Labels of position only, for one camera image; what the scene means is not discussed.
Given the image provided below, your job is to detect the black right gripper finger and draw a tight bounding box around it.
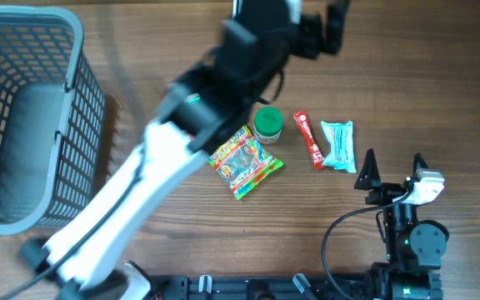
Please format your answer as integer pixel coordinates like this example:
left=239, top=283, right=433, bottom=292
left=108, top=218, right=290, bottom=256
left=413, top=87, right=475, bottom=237
left=354, top=148, right=381, bottom=191
left=412, top=152, right=428, bottom=177

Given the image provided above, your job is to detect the mint Zappy wipes pack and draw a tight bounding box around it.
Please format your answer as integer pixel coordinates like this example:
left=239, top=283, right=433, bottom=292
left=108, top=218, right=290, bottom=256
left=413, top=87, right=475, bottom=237
left=321, top=121, right=357, bottom=173

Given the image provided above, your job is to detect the red Nescafe coffee stick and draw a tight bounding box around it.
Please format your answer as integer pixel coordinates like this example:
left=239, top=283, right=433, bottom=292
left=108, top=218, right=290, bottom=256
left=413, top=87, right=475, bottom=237
left=293, top=110, right=325, bottom=170

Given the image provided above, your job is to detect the green lid jar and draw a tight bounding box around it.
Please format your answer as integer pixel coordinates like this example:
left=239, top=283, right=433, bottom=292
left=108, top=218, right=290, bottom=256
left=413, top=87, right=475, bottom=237
left=253, top=107, right=283, bottom=144

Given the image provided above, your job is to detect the green Haribo gummy bag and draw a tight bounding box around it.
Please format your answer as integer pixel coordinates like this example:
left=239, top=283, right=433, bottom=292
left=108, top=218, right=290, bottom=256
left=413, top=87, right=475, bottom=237
left=208, top=125, right=284, bottom=200

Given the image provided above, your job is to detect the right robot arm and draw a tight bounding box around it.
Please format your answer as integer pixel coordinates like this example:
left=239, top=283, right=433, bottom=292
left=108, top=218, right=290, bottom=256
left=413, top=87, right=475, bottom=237
left=354, top=149, right=449, bottom=300

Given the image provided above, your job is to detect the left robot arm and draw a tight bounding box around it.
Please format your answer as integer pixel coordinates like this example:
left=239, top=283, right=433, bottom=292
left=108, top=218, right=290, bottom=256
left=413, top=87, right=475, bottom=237
left=20, top=1, right=349, bottom=299

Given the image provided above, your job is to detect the grey plastic mesh basket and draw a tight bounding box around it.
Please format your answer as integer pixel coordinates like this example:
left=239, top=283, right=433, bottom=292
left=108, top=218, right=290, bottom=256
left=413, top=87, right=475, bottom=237
left=0, top=6, right=106, bottom=236

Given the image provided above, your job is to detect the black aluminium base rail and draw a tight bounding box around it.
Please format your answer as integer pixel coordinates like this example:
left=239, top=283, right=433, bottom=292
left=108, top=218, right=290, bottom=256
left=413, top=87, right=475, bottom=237
left=147, top=272, right=444, bottom=300

